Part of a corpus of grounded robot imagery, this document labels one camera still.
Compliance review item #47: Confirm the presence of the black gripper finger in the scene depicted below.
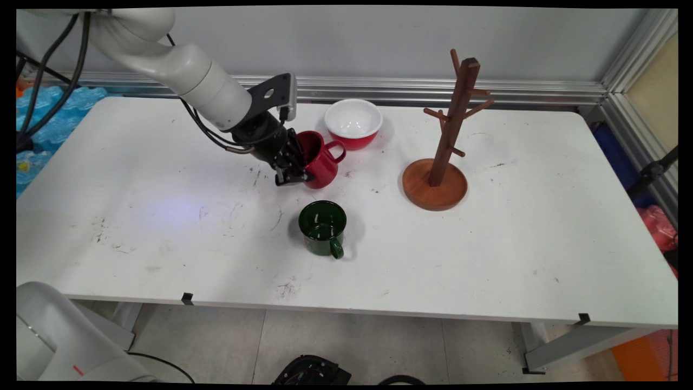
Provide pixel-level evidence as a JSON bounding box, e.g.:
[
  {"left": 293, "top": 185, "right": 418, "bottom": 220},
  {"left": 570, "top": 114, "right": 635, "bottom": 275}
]
[
  {"left": 286, "top": 128, "right": 310, "bottom": 167},
  {"left": 272, "top": 153, "right": 316, "bottom": 187}
]

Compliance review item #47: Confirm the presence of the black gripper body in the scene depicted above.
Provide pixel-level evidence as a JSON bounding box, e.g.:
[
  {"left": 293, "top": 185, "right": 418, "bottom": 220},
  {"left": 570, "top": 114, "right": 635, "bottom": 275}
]
[{"left": 234, "top": 111, "right": 291, "bottom": 165}]

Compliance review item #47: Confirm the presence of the red enamel mug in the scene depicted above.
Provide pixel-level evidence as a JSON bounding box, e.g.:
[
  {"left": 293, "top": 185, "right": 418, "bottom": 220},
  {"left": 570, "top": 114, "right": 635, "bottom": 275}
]
[{"left": 296, "top": 130, "right": 348, "bottom": 191}]

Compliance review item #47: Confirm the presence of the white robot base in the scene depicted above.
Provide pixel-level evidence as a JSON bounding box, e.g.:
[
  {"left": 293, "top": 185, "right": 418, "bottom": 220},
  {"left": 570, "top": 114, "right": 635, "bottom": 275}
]
[{"left": 16, "top": 282, "right": 159, "bottom": 382}]

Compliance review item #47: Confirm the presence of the dark green enamel mug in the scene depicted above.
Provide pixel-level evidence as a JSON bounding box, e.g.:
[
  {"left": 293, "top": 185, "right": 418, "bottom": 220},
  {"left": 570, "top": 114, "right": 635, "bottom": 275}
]
[{"left": 298, "top": 200, "right": 348, "bottom": 261}]

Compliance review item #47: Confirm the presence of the red bowl white inside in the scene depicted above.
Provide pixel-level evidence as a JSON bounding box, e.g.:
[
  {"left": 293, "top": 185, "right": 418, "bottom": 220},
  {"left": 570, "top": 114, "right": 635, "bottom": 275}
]
[{"left": 324, "top": 99, "right": 384, "bottom": 152}]

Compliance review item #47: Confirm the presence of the wooden mug tree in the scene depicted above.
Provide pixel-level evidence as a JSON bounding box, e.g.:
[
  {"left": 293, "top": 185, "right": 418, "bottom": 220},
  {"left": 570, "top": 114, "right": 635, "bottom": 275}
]
[{"left": 402, "top": 49, "right": 495, "bottom": 212}]

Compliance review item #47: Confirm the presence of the black device on floor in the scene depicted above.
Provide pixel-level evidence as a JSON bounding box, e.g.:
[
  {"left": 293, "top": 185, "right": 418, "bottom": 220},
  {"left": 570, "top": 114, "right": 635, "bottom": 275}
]
[{"left": 271, "top": 354, "right": 352, "bottom": 385}]

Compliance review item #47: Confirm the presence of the blue bubble plastic packaging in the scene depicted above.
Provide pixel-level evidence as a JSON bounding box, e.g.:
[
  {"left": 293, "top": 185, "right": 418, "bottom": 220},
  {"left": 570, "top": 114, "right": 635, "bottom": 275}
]
[{"left": 16, "top": 85, "right": 109, "bottom": 197}]

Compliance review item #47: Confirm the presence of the grey metal table leg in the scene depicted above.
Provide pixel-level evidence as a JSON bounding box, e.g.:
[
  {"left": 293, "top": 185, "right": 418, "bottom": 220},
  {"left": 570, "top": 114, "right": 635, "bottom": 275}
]
[
  {"left": 76, "top": 301, "right": 145, "bottom": 351},
  {"left": 521, "top": 321, "right": 668, "bottom": 375}
]

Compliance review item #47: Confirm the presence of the blue plastic bag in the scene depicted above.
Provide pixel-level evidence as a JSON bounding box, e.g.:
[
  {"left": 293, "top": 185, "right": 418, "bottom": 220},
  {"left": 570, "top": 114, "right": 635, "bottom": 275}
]
[{"left": 590, "top": 122, "right": 658, "bottom": 210}]

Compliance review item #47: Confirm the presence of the black stand pole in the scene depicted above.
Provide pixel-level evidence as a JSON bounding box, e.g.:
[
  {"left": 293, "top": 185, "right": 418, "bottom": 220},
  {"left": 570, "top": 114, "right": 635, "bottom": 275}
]
[{"left": 627, "top": 145, "right": 678, "bottom": 199}]

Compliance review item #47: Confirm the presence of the red plastic bag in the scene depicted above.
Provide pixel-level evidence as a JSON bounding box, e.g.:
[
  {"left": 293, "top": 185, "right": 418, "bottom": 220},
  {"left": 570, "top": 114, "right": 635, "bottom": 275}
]
[{"left": 636, "top": 204, "right": 678, "bottom": 280}]

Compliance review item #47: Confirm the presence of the orange floor mat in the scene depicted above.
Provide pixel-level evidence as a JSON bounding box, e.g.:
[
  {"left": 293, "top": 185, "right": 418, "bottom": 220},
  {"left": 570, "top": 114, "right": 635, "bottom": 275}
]
[{"left": 611, "top": 328, "right": 678, "bottom": 382}]

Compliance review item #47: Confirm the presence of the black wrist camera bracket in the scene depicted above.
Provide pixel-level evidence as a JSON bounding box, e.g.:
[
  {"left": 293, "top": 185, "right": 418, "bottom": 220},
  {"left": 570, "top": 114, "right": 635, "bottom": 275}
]
[{"left": 245, "top": 73, "right": 292, "bottom": 124}]

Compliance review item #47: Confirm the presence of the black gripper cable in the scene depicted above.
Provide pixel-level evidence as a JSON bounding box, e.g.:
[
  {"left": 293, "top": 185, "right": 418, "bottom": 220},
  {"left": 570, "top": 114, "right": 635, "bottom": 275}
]
[{"left": 178, "top": 96, "right": 256, "bottom": 155}]

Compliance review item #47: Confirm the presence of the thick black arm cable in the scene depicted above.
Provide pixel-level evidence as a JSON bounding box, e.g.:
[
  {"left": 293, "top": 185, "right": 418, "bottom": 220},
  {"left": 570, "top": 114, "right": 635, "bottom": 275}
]
[
  {"left": 16, "top": 14, "right": 81, "bottom": 147},
  {"left": 16, "top": 12, "right": 93, "bottom": 153}
]

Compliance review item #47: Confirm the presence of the long aluminium frame rail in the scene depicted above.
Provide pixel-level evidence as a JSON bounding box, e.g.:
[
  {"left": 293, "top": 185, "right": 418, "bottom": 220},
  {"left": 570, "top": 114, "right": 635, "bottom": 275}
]
[{"left": 22, "top": 69, "right": 608, "bottom": 107}]

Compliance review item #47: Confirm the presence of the black floor cable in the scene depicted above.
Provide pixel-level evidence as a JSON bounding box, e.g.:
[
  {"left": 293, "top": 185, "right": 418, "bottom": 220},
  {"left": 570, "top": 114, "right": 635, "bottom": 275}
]
[{"left": 126, "top": 351, "right": 197, "bottom": 384}]

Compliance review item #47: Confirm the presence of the black cable loop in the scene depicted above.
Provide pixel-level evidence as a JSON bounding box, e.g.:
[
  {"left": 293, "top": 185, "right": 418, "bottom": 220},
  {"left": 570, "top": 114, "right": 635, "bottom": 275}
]
[{"left": 376, "top": 374, "right": 428, "bottom": 386}]

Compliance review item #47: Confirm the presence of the thin black slanted cable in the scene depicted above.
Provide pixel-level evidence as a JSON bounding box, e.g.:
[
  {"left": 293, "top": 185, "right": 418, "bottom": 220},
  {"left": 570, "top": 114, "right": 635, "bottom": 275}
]
[{"left": 16, "top": 50, "right": 60, "bottom": 79}]

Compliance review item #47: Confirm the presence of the short aluminium frame rail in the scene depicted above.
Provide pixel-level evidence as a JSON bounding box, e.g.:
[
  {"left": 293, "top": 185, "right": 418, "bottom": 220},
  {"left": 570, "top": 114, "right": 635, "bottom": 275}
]
[{"left": 598, "top": 92, "right": 678, "bottom": 220}]

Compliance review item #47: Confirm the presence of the aluminium frame corner post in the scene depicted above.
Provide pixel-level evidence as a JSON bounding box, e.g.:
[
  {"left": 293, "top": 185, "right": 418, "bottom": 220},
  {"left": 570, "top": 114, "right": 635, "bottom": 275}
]
[{"left": 601, "top": 8, "right": 678, "bottom": 95}]

